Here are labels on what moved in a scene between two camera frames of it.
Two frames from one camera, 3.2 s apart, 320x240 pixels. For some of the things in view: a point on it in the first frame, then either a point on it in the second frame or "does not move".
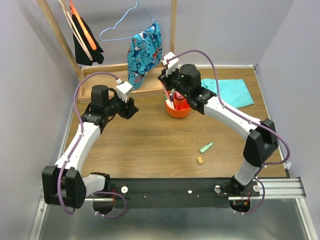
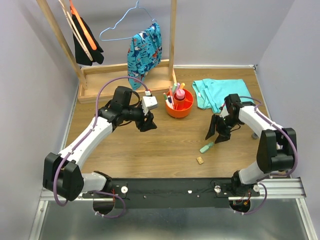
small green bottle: [205, 148] does not move
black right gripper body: [172, 81] → [226, 123]
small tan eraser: [200, 160] does not move
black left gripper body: [124, 111] → [142, 124]
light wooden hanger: [75, 29] does not move
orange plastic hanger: [75, 14] does not move
